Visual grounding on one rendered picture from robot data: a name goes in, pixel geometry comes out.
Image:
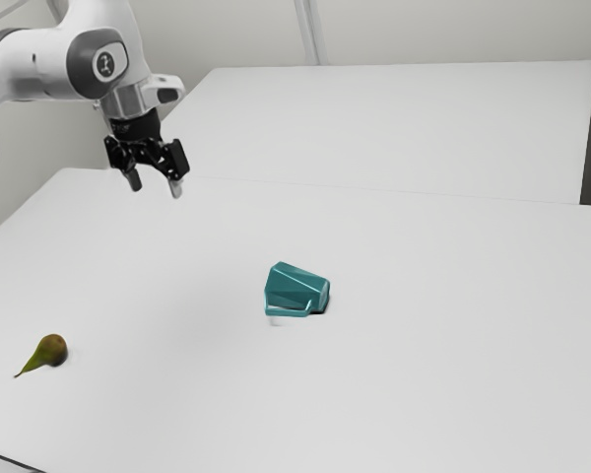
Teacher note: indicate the teal faceted mug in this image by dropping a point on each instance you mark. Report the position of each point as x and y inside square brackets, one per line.
[292, 291]

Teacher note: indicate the green brown pear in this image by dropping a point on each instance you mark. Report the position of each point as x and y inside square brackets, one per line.
[49, 352]

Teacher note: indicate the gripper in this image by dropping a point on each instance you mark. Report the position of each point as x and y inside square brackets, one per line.
[134, 129]

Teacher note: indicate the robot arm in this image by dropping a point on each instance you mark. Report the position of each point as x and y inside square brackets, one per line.
[44, 59]

